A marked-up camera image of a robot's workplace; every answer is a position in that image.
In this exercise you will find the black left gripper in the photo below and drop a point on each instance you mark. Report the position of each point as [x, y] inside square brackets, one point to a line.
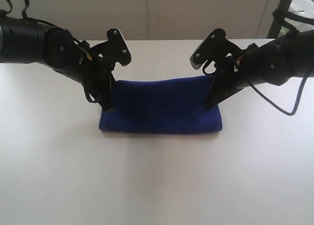
[84, 66]

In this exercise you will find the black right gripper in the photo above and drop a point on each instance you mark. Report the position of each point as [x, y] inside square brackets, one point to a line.
[228, 79]

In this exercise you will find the blue microfiber cloth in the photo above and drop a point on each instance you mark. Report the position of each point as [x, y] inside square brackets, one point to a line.
[172, 106]

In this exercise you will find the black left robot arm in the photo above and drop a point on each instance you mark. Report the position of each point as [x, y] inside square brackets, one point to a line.
[24, 41]

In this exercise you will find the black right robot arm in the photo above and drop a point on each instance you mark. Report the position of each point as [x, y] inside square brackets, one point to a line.
[289, 56]

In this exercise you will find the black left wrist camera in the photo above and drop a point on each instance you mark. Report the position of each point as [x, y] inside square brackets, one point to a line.
[115, 49]

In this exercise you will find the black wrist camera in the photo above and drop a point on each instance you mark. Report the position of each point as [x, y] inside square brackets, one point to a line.
[214, 47]
[115, 49]

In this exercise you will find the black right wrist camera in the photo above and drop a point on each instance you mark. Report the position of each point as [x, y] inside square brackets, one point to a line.
[214, 47]

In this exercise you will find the dark window frame post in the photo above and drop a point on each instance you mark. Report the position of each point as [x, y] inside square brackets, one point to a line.
[278, 18]

